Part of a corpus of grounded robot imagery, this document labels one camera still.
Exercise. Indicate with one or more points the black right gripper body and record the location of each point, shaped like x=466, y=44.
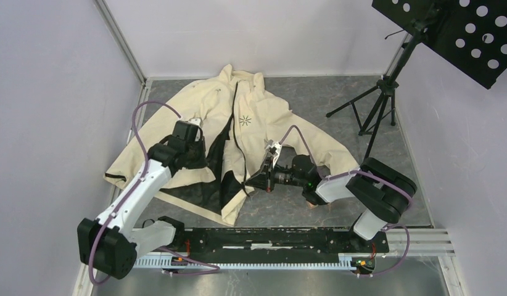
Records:
x=279, y=175

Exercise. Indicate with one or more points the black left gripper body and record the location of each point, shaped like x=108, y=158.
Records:
x=196, y=158

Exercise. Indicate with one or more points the cream zip-up jacket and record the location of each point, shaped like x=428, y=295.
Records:
x=239, y=116

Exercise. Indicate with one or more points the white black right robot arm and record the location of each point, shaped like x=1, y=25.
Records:
x=385, y=193

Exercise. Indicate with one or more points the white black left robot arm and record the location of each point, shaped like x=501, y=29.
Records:
x=109, y=243

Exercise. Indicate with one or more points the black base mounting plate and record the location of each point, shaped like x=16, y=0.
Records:
x=274, y=245

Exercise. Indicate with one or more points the black music stand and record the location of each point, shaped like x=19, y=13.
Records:
x=470, y=35

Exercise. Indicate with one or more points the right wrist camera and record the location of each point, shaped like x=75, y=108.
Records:
x=273, y=150

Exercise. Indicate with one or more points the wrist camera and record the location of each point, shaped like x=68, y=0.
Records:
x=273, y=150
x=196, y=121

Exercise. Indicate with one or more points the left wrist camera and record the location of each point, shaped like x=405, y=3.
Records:
x=196, y=121

